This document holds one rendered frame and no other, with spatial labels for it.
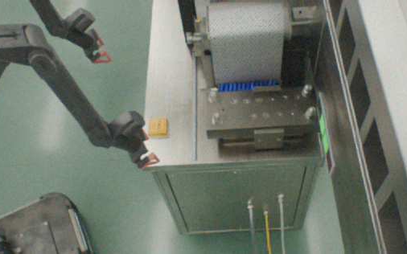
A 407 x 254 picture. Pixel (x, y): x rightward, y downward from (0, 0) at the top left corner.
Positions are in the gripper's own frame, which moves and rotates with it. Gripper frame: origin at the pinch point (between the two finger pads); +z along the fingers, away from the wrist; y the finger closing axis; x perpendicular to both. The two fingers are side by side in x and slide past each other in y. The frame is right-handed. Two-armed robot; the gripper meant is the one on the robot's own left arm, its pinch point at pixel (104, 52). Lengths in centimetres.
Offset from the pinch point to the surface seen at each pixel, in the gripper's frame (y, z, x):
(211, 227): -54, 81, 31
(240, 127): -55, 16, -26
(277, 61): -44, 18, -49
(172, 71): -10.5, 23.7, -11.9
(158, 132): -36.4, 13.3, 1.5
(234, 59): -38, 9, -39
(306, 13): -42, 9, -66
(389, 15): -81, -27, -75
